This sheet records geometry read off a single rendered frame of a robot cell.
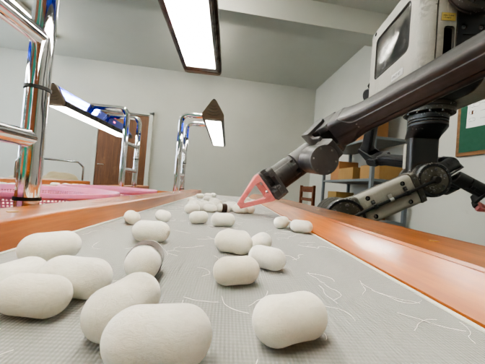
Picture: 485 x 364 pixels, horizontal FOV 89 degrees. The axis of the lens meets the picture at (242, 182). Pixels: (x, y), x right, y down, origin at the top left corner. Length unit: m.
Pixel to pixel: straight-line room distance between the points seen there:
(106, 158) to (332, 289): 5.23
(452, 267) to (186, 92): 5.23
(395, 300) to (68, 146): 5.63
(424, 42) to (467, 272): 0.75
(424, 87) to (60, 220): 0.50
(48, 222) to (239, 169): 4.79
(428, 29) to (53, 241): 0.91
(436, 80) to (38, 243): 0.49
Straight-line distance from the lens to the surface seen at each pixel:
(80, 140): 5.62
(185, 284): 0.17
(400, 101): 0.49
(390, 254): 0.26
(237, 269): 0.16
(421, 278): 0.23
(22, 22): 0.38
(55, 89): 1.12
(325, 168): 0.48
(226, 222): 0.38
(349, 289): 0.19
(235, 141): 5.07
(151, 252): 0.17
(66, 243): 0.22
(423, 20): 0.93
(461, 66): 0.46
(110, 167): 5.30
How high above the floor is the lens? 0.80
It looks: 1 degrees up
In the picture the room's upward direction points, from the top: 5 degrees clockwise
